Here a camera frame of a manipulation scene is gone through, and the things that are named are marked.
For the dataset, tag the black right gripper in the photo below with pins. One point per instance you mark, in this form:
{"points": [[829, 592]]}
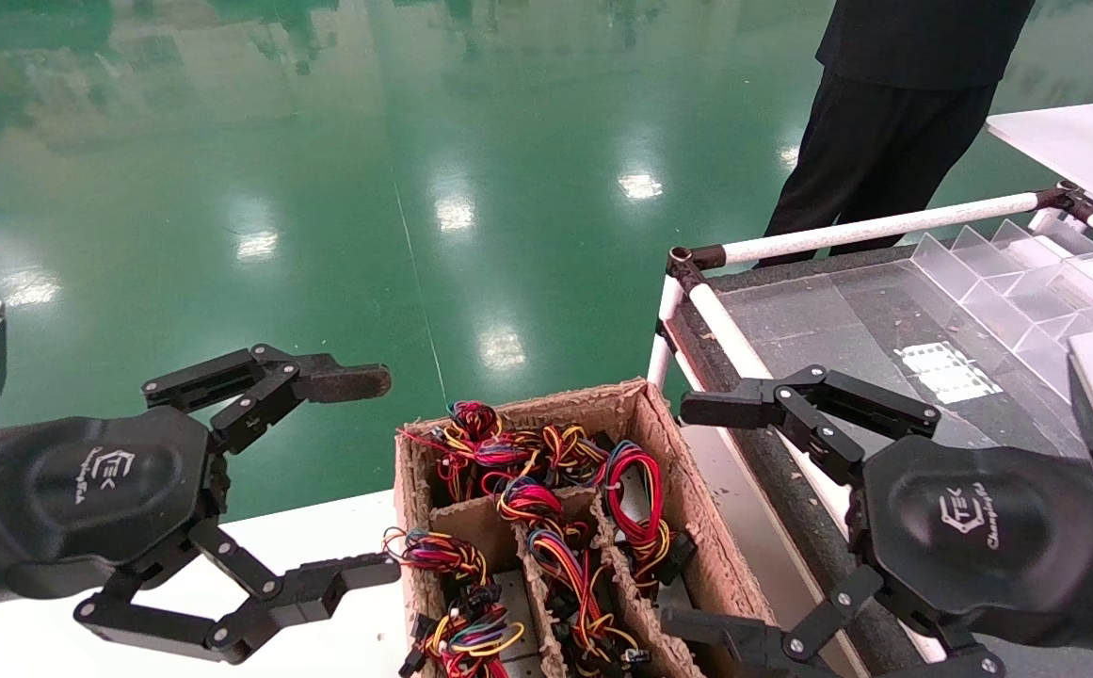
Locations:
{"points": [[979, 527]]}

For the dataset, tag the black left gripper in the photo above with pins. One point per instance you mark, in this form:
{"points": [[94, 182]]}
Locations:
{"points": [[104, 480]]}

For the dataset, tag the torn cardboard lengthwise divider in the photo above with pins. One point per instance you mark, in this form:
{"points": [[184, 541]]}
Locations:
{"points": [[640, 621]]}

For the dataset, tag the cardboard cross divider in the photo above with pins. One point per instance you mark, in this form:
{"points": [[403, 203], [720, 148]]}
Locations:
{"points": [[471, 532]]}

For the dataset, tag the brown cardboard box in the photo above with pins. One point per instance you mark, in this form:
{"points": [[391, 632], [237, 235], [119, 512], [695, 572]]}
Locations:
{"points": [[593, 405]]}

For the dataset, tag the narrow cardboard lengthwise divider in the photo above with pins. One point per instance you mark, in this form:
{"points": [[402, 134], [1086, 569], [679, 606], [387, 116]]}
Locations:
{"points": [[538, 617]]}

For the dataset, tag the silver power supply unit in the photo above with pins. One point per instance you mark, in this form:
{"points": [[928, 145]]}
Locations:
{"points": [[513, 603]]}

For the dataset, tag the clear acrylic divider organizer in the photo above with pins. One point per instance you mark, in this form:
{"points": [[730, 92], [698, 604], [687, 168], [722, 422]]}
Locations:
{"points": [[1007, 292]]}

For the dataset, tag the person in black clothes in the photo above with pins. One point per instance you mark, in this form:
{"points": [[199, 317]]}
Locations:
{"points": [[885, 141]]}

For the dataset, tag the white tube cart frame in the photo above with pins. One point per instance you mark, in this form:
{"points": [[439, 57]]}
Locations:
{"points": [[885, 226]]}

